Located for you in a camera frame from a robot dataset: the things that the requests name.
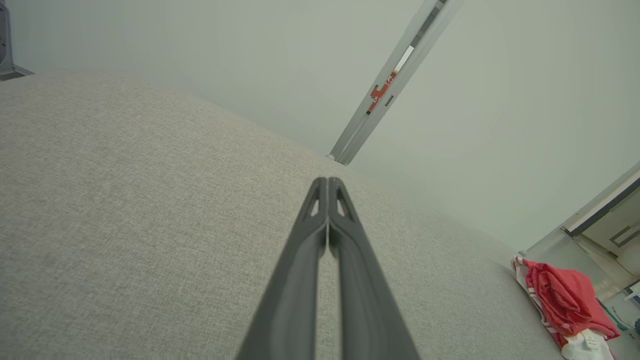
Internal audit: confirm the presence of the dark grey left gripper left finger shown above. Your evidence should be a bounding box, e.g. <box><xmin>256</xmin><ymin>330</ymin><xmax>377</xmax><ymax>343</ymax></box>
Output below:
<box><xmin>235</xmin><ymin>177</ymin><xmax>329</xmax><ymax>360</ymax></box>

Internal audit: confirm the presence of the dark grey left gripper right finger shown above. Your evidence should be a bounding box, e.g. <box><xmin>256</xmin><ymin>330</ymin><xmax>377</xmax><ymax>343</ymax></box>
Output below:
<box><xmin>328</xmin><ymin>177</ymin><xmax>421</xmax><ymax>360</ymax></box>

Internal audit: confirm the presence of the red and white numbered jersey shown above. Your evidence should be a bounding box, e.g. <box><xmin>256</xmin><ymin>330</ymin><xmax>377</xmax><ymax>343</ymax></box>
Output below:
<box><xmin>511</xmin><ymin>256</ymin><xmax>622</xmax><ymax>360</ymax></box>

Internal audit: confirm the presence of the red object behind post gap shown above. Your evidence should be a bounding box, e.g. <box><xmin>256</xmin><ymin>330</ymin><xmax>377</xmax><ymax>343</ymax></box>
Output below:
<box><xmin>368</xmin><ymin>70</ymin><xmax>399</xmax><ymax>115</ymax></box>

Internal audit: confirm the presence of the grey partition end post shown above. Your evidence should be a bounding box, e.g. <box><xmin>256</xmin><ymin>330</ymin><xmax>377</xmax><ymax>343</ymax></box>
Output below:
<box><xmin>520</xmin><ymin>160</ymin><xmax>640</xmax><ymax>301</ymax></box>

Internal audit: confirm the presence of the grey metal stand bracket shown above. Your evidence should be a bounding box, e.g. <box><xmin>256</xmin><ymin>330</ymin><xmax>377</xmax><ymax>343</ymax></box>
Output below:
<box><xmin>0</xmin><ymin>0</ymin><xmax>35</xmax><ymax>82</ymax></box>

